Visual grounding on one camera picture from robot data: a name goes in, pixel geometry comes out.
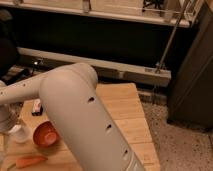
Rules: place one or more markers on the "white sponge black base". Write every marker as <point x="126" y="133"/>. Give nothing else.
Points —
<point x="37" y="109"/>

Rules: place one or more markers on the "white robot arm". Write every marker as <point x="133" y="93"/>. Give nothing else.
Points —
<point x="68" y="96"/>

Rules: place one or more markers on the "metal pole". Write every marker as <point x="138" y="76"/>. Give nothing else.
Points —
<point x="159" y="65"/>

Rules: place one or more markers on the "orange bowl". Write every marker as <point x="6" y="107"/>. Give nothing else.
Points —
<point x="45" y="135"/>

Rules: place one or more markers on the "white baseboard heater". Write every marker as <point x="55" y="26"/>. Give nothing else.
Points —
<point x="140" y="74"/>

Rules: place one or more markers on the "orange carrot-like pepper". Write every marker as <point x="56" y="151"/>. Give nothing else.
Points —
<point x="26" y="161"/>

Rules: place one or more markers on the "dark cabinet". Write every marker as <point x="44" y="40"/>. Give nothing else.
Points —
<point x="190" y="99"/>

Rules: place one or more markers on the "black office chair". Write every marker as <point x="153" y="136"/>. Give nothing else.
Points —
<point x="9" y="54"/>

